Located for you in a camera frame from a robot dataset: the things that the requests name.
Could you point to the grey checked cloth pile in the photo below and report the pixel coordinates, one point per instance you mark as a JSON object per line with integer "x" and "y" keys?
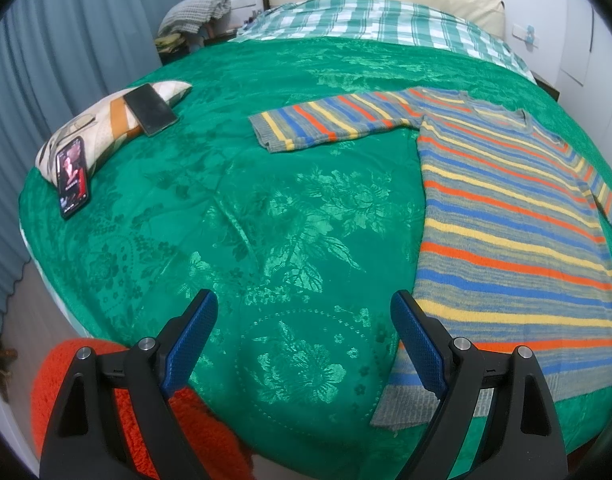
{"x": 196, "y": 10}

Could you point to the white wall switch plate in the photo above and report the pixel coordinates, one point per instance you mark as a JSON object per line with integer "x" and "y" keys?
{"x": 243, "y": 2}

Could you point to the striped knitted sweater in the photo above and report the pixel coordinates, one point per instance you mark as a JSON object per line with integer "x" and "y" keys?
{"x": 485, "y": 210}

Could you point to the orange fluffy cloth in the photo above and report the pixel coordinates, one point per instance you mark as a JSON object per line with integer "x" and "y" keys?
{"x": 196, "y": 435}

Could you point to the dark wooden nightstand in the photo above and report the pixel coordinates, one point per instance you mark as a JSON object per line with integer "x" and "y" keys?
{"x": 548, "y": 85}

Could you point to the printed cream pillow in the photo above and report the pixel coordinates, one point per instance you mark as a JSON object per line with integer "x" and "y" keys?
{"x": 96, "y": 125}

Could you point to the yellow green cloth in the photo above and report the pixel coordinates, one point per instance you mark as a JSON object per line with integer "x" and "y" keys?
{"x": 170, "y": 42}

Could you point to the green floral blanket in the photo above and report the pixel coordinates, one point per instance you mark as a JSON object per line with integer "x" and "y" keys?
{"x": 286, "y": 210}

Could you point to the green white plaid sheet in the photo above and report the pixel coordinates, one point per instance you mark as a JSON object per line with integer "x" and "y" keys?
{"x": 385, "y": 20}

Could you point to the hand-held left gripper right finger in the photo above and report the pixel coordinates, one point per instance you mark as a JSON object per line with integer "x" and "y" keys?
{"x": 418, "y": 340}

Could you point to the wall socket with blue plug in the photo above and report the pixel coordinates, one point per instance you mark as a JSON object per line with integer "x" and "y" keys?
{"x": 528, "y": 34}

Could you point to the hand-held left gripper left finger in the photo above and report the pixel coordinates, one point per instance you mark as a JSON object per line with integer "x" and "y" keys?
{"x": 193, "y": 330}

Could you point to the grey blue curtain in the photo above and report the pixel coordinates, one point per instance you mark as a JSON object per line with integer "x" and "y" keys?
{"x": 61, "y": 35}

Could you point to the white wardrobe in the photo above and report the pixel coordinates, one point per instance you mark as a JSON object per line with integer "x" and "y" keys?
{"x": 578, "y": 40}

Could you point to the phone with lit screen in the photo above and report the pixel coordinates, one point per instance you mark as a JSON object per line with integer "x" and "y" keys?
{"x": 72, "y": 175}

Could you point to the phone with dark screen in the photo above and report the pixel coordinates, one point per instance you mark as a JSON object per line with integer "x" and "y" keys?
{"x": 148, "y": 107}

